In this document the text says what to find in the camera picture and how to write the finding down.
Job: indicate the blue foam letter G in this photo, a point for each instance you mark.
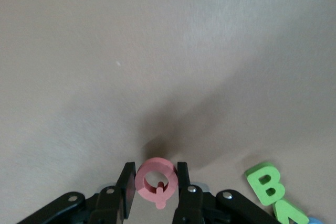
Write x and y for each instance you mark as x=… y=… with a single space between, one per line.
x=313 y=221

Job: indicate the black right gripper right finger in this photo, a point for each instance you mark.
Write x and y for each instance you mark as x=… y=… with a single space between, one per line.
x=191 y=205

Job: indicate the brown table cover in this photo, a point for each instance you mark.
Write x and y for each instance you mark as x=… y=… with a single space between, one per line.
x=157 y=51

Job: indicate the green foam letter N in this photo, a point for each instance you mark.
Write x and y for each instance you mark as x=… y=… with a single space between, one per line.
x=282 y=211

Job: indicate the green foam letter B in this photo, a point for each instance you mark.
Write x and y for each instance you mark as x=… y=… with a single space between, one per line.
x=254 y=182

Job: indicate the red foam letter Q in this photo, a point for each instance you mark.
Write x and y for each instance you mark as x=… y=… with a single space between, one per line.
x=157 y=165

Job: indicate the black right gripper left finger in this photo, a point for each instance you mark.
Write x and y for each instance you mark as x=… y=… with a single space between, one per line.
x=113 y=205

